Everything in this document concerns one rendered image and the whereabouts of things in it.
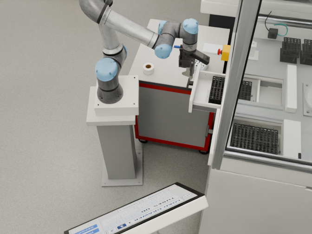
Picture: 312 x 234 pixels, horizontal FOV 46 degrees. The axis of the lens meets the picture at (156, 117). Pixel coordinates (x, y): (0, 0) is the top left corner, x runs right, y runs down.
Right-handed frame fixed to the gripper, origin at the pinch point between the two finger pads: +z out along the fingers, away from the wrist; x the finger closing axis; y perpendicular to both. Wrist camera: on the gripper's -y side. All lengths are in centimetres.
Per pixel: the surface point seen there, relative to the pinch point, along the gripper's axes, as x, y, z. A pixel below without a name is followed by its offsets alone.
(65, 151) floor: 6, 96, 94
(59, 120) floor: -21, 112, 94
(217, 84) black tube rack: -2.8, -14.1, 6.8
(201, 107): 12.8, -7.7, 10.8
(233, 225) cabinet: 55, -35, 60
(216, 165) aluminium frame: 54, -20, 0
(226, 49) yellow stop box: -32.0, -16.0, 5.7
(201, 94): 1.2, -6.1, 13.0
